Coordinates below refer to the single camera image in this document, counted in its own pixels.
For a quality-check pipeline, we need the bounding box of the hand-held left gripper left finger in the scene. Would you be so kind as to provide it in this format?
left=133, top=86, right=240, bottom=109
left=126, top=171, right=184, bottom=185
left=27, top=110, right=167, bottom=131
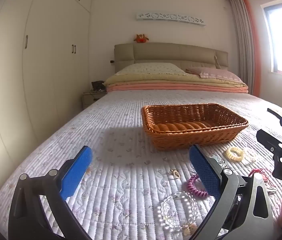
left=7, top=145, right=94, bottom=240

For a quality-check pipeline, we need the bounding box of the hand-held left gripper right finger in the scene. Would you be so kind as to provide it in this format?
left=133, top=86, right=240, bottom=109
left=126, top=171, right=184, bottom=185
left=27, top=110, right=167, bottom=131
left=188, top=144, right=275, bottom=240

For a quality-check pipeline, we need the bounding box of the silver chain bracelet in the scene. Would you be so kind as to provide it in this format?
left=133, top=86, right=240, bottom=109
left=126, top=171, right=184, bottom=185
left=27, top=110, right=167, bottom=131
left=210, top=155, right=229, bottom=170

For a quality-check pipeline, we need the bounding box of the purple spiral hair tie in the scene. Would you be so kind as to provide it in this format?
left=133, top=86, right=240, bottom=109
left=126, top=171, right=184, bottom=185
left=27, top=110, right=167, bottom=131
left=187, top=174, right=209, bottom=198

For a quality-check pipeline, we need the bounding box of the red string bracelet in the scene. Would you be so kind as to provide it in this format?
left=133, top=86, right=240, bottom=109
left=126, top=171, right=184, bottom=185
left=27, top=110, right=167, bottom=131
left=248, top=168, right=269, bottom=183

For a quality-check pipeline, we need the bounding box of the yellow spiral hair tie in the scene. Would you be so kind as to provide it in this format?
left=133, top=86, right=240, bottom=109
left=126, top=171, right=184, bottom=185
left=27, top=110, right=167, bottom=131
left=226, top=146, right=245, bottom=162

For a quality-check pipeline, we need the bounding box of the brown wicker basket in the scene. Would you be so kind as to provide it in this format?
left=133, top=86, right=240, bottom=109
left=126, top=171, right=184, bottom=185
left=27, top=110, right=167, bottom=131
left=141, top=103, right=249, bottom=151

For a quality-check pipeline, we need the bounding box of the clear crystal bead bracelet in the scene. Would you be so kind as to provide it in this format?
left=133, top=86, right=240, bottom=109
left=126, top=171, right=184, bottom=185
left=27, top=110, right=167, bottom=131
left=157, top=192, right=199, bottom=236

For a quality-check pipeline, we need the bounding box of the white quilted bedspread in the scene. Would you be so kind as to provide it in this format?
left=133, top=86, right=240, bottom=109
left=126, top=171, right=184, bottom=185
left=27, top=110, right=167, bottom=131
left=0, top=89, right=282, bottom=240

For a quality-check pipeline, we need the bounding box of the beige nightstand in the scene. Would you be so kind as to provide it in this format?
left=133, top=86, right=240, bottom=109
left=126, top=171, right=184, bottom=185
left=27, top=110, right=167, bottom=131
left=82, top=91, right=108, bottom=110

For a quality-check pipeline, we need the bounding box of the pink pillow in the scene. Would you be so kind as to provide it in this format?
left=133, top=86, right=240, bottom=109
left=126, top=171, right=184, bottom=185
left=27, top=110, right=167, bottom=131
left=186, top=67, right=241, bottom=80

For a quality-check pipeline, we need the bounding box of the black telephone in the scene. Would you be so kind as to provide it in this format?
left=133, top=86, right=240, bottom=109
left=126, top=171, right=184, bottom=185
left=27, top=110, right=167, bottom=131
left=91, top=80, right=106, bottom=92

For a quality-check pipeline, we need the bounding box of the grey and orange curtain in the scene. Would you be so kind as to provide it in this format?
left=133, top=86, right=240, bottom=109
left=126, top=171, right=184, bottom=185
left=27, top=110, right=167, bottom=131
left=228, top=0, right=262, bottom=97

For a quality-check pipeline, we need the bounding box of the white wardrobe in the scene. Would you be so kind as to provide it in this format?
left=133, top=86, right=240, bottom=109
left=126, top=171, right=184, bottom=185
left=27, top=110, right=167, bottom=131
left=0, top=0, right=93, bottom=198

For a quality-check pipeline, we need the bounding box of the cream floral pillow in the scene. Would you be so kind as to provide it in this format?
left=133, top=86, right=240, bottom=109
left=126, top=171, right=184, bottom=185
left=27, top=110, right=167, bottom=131
left=115, top=63, right=188, bottom=76

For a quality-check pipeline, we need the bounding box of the beige padded headboard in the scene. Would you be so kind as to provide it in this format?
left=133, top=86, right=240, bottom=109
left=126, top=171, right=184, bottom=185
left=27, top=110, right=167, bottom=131
left=114, top=42, right=229, bottom=74

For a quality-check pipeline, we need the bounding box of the white carved wall decoration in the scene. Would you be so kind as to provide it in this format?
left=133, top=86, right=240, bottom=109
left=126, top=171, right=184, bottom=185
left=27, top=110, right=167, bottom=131
left=136, top=12, right=206, bottom=26

